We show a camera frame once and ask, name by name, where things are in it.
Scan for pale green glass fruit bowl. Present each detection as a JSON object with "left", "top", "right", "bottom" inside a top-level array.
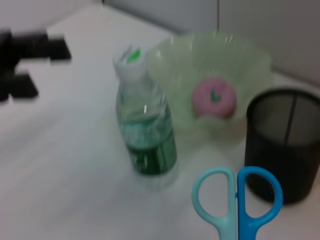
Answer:
[{"left": 146, "top": 29, "right": 275, "bottom": 136}]

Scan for blue and teal scissors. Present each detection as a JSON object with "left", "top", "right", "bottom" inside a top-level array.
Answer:
[{"left": 191, "top": 166, "right": 284, "bottom": 240}]

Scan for clear green-label water bottle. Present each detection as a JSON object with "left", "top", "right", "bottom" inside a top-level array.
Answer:
[{"left": 112, "top": 45, "right": 178, "bottom": 191}]

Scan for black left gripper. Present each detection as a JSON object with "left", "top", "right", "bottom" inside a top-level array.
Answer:
[{"left": 0, "top": 29, "right": 73, "bottom": 103}]

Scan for black mesh pen cup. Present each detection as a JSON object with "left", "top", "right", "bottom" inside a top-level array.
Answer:
[{"left": 245, "top": 87, "right": 320, "bottom": 206}]

